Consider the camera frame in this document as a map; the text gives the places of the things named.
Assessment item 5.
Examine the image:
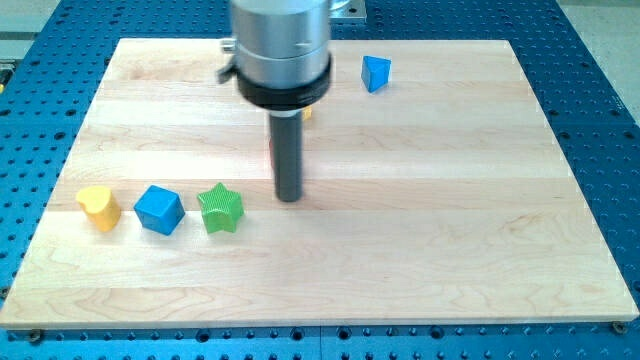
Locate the yellow block behind rod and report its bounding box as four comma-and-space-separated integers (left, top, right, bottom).
302, 106, 312, 121

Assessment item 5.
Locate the blue cube block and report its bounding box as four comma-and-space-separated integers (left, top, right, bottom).
134, 185, 185, 236

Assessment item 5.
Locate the blue triangular block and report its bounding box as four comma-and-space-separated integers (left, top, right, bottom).
361, 56, 392, 93

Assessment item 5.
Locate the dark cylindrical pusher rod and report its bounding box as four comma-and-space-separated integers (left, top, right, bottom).
269, 110, 303, 202

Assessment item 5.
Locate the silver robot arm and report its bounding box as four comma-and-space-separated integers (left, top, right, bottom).
217, 0, 332, 112

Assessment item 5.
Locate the wooden board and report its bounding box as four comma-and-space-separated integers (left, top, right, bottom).
1, 38, 638, 329

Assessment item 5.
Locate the metal bracket at top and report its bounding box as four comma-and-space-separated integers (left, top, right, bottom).
330, 0, 367, 23

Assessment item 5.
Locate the green star block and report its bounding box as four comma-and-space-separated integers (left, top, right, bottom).
197, 183, 244, 234

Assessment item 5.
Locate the yellow heart block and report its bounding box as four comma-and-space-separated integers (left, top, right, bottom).
76, 185, 122, 232

